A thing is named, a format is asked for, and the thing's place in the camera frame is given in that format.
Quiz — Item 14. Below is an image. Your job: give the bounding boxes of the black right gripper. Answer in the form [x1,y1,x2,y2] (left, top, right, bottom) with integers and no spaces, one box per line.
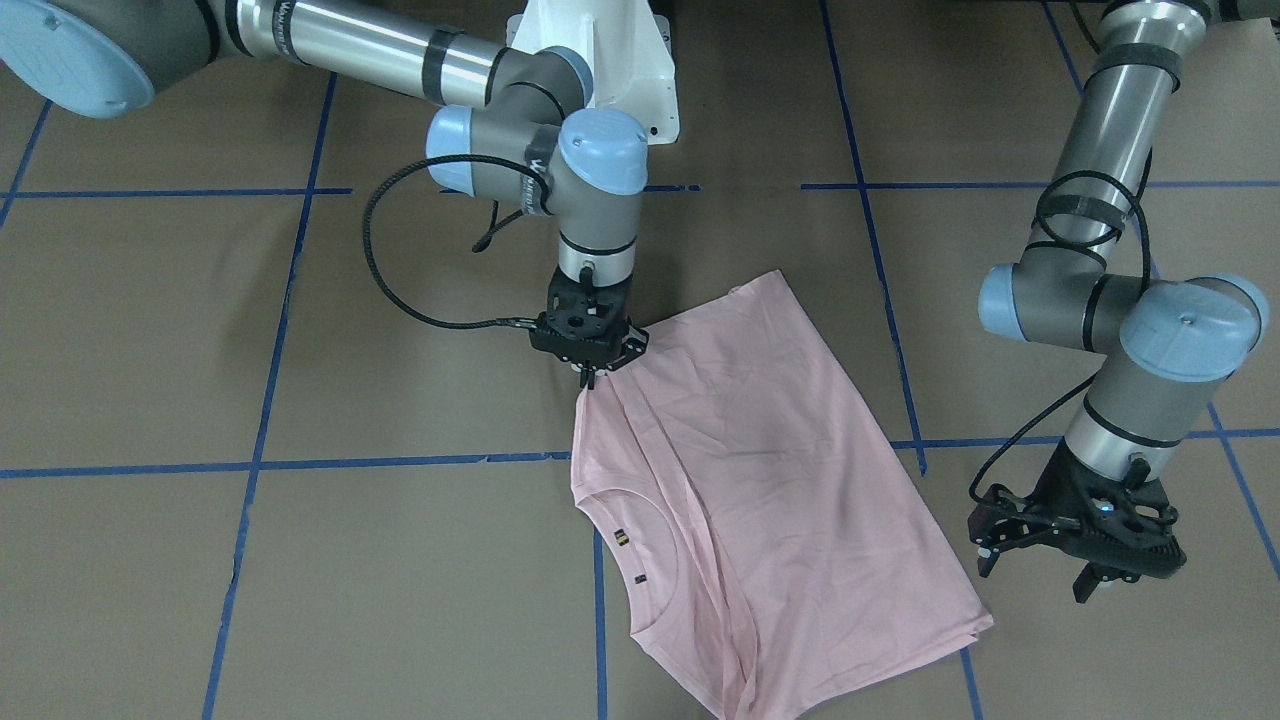
[530,269,649,391]

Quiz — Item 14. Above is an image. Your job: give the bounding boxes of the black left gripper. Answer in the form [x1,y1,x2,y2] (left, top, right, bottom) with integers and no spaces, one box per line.
[968,439,1187,603]

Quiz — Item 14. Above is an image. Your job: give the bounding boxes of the pink Snoopy t-shirt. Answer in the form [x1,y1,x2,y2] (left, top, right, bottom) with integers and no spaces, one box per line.
[571,270,993,719]

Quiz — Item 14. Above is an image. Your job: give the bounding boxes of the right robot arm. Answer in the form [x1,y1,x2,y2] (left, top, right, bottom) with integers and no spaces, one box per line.
[1,1,650,389]

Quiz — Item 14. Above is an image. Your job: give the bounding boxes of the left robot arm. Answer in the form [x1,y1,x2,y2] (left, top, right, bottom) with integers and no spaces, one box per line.
[966,1,1277,603]

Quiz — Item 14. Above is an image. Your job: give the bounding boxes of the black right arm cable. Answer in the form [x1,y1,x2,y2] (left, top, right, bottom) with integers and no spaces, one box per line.
[362,154,547,331]

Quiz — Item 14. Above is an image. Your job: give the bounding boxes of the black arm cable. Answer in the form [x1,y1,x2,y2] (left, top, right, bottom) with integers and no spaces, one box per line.
[968,170,1153,505]
[362,154,547,331]

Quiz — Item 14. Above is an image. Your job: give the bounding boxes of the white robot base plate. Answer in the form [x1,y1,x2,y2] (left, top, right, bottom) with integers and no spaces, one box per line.
[506,1,681,145]

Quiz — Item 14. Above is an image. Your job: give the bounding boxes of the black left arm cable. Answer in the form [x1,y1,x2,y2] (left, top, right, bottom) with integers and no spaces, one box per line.
[968,170,1153,505]

